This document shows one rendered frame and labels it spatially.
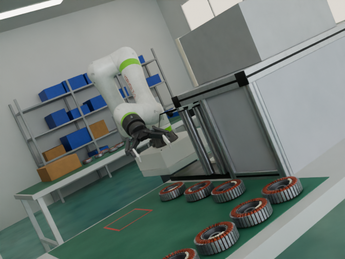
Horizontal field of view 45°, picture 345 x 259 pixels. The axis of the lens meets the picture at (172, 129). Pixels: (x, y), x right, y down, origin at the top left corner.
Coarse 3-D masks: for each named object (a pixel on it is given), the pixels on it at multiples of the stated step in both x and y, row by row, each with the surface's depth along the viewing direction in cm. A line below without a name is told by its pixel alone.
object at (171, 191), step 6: (168, 186) 174; (174, 186) 173; (180, 186) 167; (162, 192) 167; (168, 192) 165; (174, 192) 164; (180, 192) 165; (162, 198) 167; (168, 198) 165; (174, 198) 165
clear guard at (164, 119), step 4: (188, 104) 166; (192, 104) 198; (172, 108) 183; (176, 108) 174; (180, 108) 193; (184, 108) 196; (188, 108) 198; (164, 112) 183; (168, 112) 189; (172, 112) 191; (176, 112) 193; (160, 116) 187; (164, 116) 189; (168, 116) 191; (172, 116) 193; (176, 116) 195; (160, 120) 188; (164, 120) 190; (168, 120) 193; (172, 120) 195; (160, 124) 190; (164, 124) 192
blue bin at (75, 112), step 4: (76, 108) 785; (84, 108) 793; (88, 108) 798; (68, 112) 786; (72, 112) 780; (76, 112) 784; (84, 112) 792; (88, 112) 797; (68, 116) 794; (72, 116) 779; (76, 116) 783; (80, 116) 787
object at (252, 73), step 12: (324, 36) 150; (336, 36) 154; (300, 48) 143; (312, 48) 146; (264, 60) 135; (276, 60) 137; (288, 60) 139; (240, 72) 130; (252, 72) 131; (264, 72) 133; (204, 84) 155; (216, 84) 141; (228, 84) 137; (240, 84) 132; (180, 96) 161; (192, 96) 155; (204, 96) 149
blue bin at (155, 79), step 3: (156, 75) 882; (147, 78) 870; (150, 78) 874; (153, 78) 877; (156, 78) 881; (159, 78) 885; (147, 81) 869; (150, 81) 873; (153, 81) 876; (156, 81) 880; (159, 81) 884; (150, 84) 872; (153, 84) 875
